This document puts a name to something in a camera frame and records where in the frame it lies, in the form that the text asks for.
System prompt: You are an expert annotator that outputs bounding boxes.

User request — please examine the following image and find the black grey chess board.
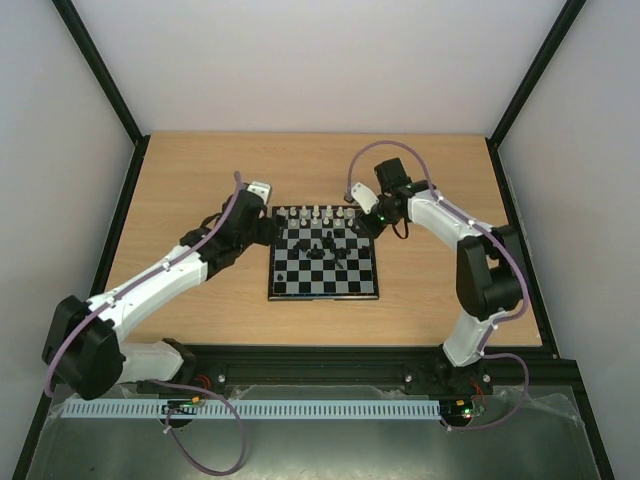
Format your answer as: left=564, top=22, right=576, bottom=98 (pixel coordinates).
left=267, top=205, right=380, bottom=301

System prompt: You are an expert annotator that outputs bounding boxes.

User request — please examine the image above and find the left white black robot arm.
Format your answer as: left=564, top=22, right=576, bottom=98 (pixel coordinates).
left=42, top=182, right=284, bottom=400

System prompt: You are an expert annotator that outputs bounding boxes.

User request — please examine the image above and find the purple cable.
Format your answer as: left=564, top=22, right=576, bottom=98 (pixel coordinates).
left=347, top=142, right=532, bottom=434
left=44, top=172, right=249, bottom=475

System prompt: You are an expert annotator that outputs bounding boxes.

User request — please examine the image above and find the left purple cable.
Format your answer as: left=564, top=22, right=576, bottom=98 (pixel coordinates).
left=44, top=172, right=249, bottom=475

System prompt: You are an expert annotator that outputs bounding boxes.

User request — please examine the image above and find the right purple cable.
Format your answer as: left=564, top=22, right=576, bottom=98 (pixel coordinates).
left=347, top=142, right=532, bottom=434

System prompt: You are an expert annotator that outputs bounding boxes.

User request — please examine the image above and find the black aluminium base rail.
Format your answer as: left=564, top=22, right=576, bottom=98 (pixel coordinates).
left=119, top=344, right=581, bottom=399

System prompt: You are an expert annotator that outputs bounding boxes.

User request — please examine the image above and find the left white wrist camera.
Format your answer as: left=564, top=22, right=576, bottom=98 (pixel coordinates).
left=246, top=181, right=273, bottom=205

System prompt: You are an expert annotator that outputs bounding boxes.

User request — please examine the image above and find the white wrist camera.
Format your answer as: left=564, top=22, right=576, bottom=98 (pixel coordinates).
left=346, top=182, right=379, bottom=215
left=246, top=181, right=273, bottom=205

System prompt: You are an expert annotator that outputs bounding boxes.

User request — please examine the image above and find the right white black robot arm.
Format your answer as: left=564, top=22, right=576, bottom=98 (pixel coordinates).
left=347, top=158, right=530, bottom=392

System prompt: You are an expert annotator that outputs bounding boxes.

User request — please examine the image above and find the white slotted cable duct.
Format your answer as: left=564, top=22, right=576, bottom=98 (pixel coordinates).
left=61, top=399, right=441, bottom=421

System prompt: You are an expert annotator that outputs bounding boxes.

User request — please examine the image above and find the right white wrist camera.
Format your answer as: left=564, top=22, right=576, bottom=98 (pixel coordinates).
left=346, top=182, right=379, bottom=215

